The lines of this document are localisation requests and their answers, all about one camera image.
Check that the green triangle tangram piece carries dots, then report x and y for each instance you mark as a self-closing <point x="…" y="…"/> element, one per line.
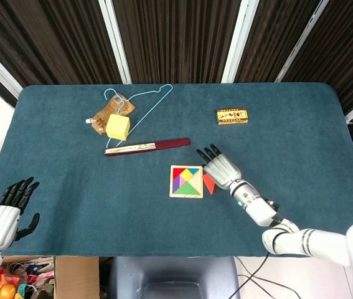
<point x="187" y="189"/>

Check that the cyan triangle tangram piece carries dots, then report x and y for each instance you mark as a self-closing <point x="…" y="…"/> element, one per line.
<point x="193" y="170"/>

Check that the pink triangle tangram piece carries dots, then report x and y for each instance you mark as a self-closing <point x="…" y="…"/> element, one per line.
<point x="182" y="180"/>

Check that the orange yellow toy duck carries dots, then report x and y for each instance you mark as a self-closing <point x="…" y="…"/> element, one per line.
<point x="5" y="288"/>

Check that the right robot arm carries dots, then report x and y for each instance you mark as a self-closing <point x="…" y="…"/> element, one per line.
<point x="288" y="240"/>

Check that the brown cardboard box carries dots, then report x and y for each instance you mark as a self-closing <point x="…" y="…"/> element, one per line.
<point x="76" y="277"/>

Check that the yellow square tangram piece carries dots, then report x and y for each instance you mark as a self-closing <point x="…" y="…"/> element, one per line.
<point x="187" y="175"/>

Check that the brown spout pouch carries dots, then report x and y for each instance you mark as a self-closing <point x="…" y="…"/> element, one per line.
<point x="115" y="107"/>

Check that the teal table cloth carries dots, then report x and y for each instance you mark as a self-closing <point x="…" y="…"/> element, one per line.
<point x="101" y="202"/>

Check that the yellow foam cube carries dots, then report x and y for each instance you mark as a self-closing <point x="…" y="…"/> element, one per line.
<point x="117" y="127"/>

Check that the dark red folding fan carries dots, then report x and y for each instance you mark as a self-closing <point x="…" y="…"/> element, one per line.
<point x="170" y="144"/>

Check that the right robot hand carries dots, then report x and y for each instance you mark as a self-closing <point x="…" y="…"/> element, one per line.
<point x="223" y="171"/>

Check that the blue grey moulded seat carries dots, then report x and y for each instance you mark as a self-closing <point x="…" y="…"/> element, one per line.
<point x="173" y="274"/>

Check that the red triangle tangram piece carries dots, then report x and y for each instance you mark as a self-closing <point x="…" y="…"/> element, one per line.
<point x="177" y="172"/>

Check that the yellow red card box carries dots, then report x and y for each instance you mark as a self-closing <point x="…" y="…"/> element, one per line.
<point x="232" y="116"/>

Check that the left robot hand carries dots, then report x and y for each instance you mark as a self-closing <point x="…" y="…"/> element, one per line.
<point x="0" y="225"/>

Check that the wooden tangram tray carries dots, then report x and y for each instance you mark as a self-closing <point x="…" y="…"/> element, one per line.
<point x="186" y="196"/>

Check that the purple parallelogram tangram piece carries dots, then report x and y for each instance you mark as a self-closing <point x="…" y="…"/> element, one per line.
<point x="176" y="185"/>

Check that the orange triangle piece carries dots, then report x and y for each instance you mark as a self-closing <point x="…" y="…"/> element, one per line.
<point x="209" y="186"/>

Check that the pile of colourful toys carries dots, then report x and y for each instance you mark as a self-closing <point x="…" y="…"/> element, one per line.
<point x="39" y="275"/>

